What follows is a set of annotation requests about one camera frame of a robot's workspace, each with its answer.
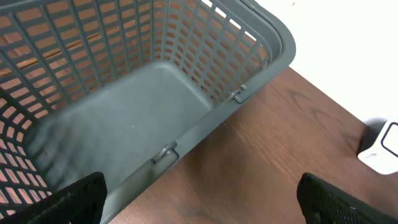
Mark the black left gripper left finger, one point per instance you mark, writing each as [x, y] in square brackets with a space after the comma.
[80, 202]

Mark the grey plastic shopping basket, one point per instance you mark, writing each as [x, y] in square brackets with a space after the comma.
[123, 87]

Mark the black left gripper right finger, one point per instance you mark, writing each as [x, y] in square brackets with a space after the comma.
[321, 202]

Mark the white barcode scanner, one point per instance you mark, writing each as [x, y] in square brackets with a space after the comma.
[378, 147]

